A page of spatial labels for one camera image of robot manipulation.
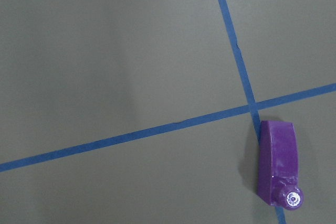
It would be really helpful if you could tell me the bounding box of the purple trapezoid block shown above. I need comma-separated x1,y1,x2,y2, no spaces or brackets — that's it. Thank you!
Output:
257,121,304,210

